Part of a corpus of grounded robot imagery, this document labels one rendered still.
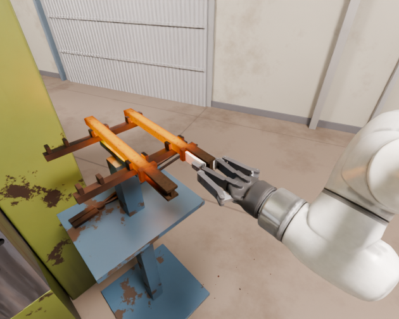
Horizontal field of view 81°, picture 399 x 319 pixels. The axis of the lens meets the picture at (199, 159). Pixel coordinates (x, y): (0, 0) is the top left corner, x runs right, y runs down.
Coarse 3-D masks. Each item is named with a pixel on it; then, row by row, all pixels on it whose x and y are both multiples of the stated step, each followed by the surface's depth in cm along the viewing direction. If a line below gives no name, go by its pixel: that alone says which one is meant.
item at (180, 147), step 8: (128, 112) 77; (136, 112) 77; (136, 120) 73; (144, 120) 72; (144, 128) 71; (152, 128) 68; (160, 128) 68; (160, 136) 66; (168, 136) 65; (176, 144) 61; (184, 144) 61; (192, 144) 59; (184, 152) 59; (192, 152) 57; (200, 152) 57; (184, 160) 60; (208, 160) 54
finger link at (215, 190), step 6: (198, 174) 52; (204, 174) 52; (198, 180) 53; (204, 180) 51; (210, 180) 50; (204, 186) 52; (210, 186) 49; (216, 186) 49; (210, 192) 50; (216, 192) 48; (222, 192) 47; (216, 198) 49; (222, 198) 46; (222, 204) 47
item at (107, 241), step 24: (144, 192) 85; (192, 192) 85; (72, 216) 76; (96, 216) 76; (120, 216) 76; (144, 216) 76; (168, 216) 76; (72, 240) 69; (96, 240) 69; (120, 240) 69; (144, 240) 69; (96, 264) 64; (120, 264) 64
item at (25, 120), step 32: (0, 0) 55; (0, 32) 57; (0, 64) 60; (32, 64) 65; (0, 96) 63; (32, 96) 68; (0, 128) 66; (32, 128) 72; (0, 160) 69; (32, 160) 75; (64, 160) 83; (0, 192) 73; (32, 192) 80; (64, 192) 88; (32, 224) 85; (64, 256) 101; (64, 288) 110
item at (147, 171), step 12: (96, 120) 72; (96, 132) 69; (108, 132) 66; (108, 144) 65; (120, 144) 61; (132, 156) 57; (144, 168) 53; (156, 168) 53; (144, 180) 54; (156, 180) 50; (168, 180) 50; (168, 192) 48
